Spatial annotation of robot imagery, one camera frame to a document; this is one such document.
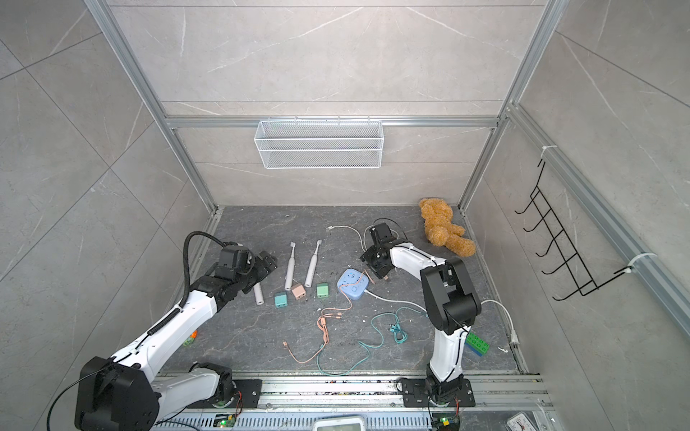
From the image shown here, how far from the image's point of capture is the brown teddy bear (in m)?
0.95

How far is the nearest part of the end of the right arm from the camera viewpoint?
2.38ft

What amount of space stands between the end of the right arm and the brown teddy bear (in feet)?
0.73
